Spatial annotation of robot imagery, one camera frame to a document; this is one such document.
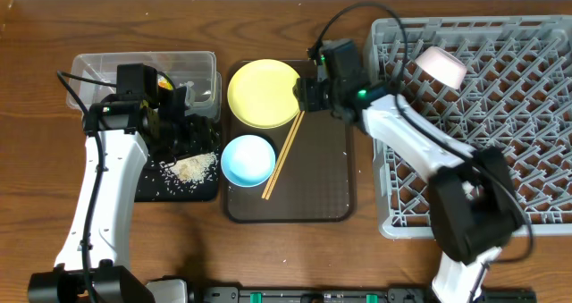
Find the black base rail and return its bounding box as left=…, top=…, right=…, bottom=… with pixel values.
left=187, top=279, right=537, bottom=303

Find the wooden chopstick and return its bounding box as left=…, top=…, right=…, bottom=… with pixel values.
left=261, top=111, right=301, bottom=200
left=265, top=110, right=307, bottom=201

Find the pink white bowl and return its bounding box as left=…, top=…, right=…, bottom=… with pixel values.
left=415, top=46, right=467, bottom=89

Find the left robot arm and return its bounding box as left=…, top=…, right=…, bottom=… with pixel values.
left=28, top=83, right=211, bottom=302

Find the rice food waste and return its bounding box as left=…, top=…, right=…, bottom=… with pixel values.
left=160, top=152, right=218, bottom=193

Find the pale green cup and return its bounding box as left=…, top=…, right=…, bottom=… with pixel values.
left=462, top=181, right=484, bottom=202

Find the black tray bin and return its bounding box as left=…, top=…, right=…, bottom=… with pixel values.
left=135, top=115, right=222, bottom=202

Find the yellow plate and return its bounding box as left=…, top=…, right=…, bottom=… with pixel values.
left=227, top=59, right=300, bottom=129

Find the light blue bowl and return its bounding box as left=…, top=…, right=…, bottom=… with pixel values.
left=221, top=135, right=276, bottom=188

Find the pandan cake wrapper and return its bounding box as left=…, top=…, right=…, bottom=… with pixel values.
left=157, top=75, right=173, bottom=90

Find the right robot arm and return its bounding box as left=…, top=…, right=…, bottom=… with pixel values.
left=293, top=78, right=526, bottom=302

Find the brown serving tray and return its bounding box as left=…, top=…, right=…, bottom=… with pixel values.
left=223, top=60, right=354, bottom=223

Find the grey dishwasher rack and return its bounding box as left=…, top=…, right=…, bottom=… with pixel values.
left=364, top=15, right=571, bottom=236

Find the clear plastic bin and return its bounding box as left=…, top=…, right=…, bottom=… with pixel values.
left=69, top=51, right=222, bottom=121

